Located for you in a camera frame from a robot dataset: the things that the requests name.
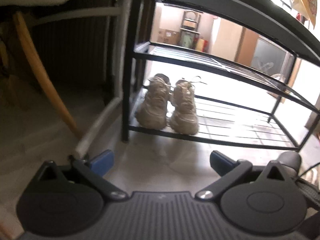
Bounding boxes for frosted glass door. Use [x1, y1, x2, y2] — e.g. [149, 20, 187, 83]
[251, 36, 296, 81]

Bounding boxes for hanging printed bag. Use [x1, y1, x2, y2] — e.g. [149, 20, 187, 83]
[288, 0, 320, 28]

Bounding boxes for black metal shoe rack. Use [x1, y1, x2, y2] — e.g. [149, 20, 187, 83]
[121, 0, 320, 153]

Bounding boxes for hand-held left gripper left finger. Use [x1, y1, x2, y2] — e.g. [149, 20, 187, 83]
[37, 149, 127, 202]

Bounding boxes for white metal frame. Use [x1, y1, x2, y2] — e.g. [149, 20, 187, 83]
[34, 0, 128, 157]

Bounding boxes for red yellow box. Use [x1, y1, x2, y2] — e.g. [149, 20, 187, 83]
[197, 39, 211, 53]

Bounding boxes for cardboard boxes with labels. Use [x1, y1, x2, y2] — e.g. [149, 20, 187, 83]
[157, 29, 179, 43]

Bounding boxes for dark ribbed panel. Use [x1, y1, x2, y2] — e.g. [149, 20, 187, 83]
[32, 0, 118, 101]

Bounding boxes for wooden chair leg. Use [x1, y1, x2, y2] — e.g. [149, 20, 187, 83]
[13, 12, 83, 138]

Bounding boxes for wooden cabinet panel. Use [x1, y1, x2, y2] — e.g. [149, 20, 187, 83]
[236, 27, 259, 64]

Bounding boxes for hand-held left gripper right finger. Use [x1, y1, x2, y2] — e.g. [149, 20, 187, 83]
[195, 150, 297, 201]

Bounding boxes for wooden shelf stand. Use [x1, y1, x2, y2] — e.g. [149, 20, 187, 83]
[181, 10, 202, 31]

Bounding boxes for beige chunky sneaker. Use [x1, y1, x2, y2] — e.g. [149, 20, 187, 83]
[168, 76, 208, 135]
[135, 73, 173, 131]

